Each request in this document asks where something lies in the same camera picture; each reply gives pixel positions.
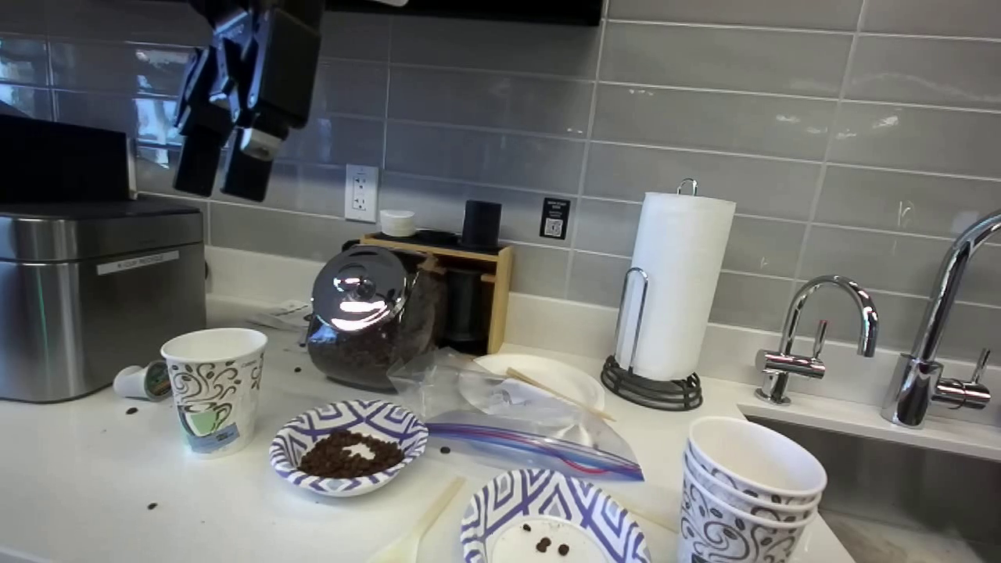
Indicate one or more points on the wooden rack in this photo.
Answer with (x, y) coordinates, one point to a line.
(502, 302)

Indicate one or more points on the black upper cabinet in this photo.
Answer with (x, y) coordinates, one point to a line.
(472, 10)

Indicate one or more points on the swirl print paper cup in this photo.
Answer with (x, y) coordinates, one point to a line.
(214, 396)

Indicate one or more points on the dark grey bin lid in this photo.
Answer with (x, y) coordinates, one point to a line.
(94, 208)

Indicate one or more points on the white paper towel roll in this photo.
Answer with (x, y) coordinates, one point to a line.
(678, 281)

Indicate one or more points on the coffee grounds pile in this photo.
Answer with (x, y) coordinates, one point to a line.
(349, 454)

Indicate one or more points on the tall chrome faucet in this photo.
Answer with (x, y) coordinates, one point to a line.
(917, 387)

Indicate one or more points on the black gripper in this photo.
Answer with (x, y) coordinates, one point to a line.
(285, 62)

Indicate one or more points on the white wall outlet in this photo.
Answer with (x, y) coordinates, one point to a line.
(362, 193)

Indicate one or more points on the black cylinder in rack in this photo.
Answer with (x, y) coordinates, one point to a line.
(479, 224)

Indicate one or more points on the white k-cup green foil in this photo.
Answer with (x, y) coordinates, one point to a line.
(133, 383)

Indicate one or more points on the blue patterned paper plate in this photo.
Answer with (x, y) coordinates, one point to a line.
(354, 412)
(522, 500)

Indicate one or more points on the loose coffee bean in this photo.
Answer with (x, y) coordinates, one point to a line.
(151, 506)
(133, 412)
(544, 543)
(563, 548)
(444, 452)

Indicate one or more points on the clear zip plastic bag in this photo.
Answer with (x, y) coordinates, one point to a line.
(522, 427)

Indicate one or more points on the small chrome faucet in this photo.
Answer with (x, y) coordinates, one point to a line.
(800, 363)

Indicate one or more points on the black coffee machine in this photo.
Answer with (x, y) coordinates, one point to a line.
(63, 156)

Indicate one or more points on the steel sink basin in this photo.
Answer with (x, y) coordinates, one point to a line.
(910, 488)

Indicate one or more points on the stainless steel recycling bin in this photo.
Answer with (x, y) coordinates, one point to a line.
(83, 322)

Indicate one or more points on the black wall outlet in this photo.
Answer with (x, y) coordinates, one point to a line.
(555, 221)

